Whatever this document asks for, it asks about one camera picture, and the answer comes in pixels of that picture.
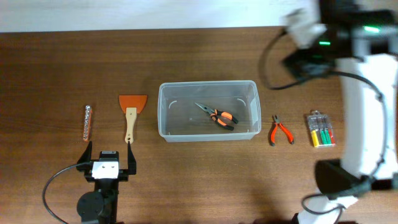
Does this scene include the clear plastic container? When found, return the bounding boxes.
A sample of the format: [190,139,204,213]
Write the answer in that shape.
[158,80,261,142]

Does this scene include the socket bit rail orange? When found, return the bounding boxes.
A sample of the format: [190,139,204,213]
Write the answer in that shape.
[83,105,93,142]

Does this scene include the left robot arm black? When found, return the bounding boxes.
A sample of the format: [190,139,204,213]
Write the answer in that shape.
[76,142,137,223]

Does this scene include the small red-handled pliers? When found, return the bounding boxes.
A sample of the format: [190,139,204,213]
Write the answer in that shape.
[269,114,295,147]

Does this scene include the screwdriver set clear case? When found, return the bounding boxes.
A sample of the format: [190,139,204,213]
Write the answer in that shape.
[307,110,336,148]

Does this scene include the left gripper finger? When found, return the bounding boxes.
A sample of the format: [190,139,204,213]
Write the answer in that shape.
[77,141,93,164]
[127,141,137,170]

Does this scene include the orange scraper wooden handle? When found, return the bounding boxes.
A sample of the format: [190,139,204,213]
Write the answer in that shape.
[119,95,147,144]

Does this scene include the orange black long-nose pliers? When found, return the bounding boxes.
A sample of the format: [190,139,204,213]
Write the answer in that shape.
[195,103,239,131]

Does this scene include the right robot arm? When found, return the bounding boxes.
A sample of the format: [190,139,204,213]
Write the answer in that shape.
[285,1,397,223]

